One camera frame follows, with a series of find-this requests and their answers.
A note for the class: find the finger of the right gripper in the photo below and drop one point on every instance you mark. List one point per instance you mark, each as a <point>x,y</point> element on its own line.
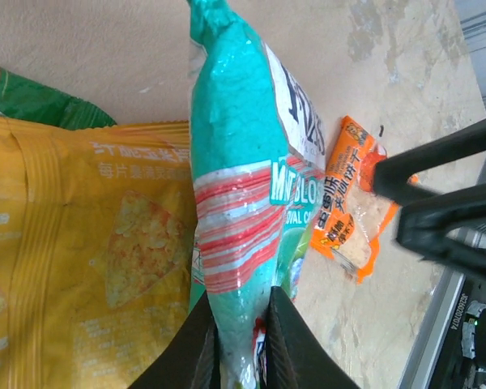
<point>429,156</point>
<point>429,221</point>

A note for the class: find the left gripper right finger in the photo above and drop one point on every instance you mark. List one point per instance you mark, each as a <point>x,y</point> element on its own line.
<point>295,348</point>

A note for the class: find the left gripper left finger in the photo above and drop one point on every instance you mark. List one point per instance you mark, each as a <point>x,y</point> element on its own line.
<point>190,348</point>

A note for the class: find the orange cracker packet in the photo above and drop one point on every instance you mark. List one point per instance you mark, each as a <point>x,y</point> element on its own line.
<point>340,194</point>

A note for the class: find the yellow tortilla chip bag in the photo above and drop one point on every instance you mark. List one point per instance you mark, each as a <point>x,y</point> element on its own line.
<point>65,243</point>

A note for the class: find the teal mint candy bag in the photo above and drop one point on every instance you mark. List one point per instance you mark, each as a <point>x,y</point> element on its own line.
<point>235,162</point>

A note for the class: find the green snack bag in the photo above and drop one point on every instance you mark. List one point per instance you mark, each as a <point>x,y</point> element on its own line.
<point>44,101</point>

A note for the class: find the aluminium rail frame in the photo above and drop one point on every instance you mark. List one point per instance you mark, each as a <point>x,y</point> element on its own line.
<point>429,324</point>

